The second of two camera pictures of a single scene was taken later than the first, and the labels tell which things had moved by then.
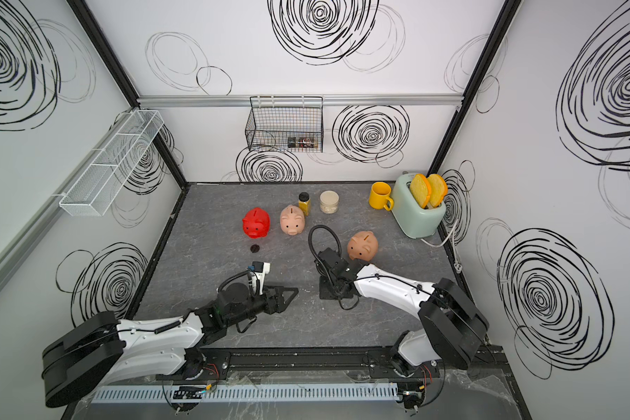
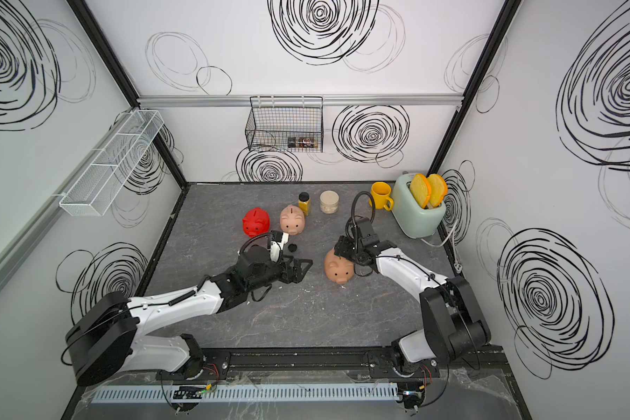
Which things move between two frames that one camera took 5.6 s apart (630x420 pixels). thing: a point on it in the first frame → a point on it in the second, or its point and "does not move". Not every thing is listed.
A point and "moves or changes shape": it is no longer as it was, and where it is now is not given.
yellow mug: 379,196 does not move
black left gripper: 278,305 → 297,276
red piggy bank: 256,222 does not move
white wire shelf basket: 95,191 does not move
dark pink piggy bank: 363,246 moves or changes shape
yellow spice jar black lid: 304,202 does not move
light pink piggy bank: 292,220 does not move
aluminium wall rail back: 192,100 does not move
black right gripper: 324,292 → 341,245
